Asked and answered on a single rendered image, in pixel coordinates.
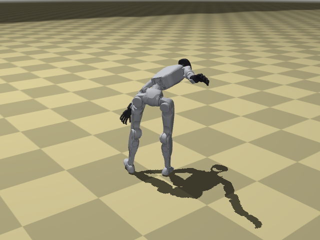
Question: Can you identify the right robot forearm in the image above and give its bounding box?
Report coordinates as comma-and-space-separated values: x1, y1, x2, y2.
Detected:
185, 69, 195, 84

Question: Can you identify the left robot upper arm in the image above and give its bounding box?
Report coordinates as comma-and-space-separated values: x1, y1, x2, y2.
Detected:
142, 80, 153, 93

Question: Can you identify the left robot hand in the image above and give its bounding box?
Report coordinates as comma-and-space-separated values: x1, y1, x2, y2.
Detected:
120, 103, 132, 125

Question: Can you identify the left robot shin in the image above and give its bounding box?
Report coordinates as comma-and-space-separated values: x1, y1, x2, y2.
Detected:
128, 129, 140, 165

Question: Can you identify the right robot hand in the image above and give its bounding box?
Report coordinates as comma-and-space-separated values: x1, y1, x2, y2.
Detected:
189, 73, 209, 86

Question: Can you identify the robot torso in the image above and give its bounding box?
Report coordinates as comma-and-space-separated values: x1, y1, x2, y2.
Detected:
143, 64, 185, 107

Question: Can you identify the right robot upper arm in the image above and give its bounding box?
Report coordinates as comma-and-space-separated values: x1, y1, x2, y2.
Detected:
182, 66, 192, 79

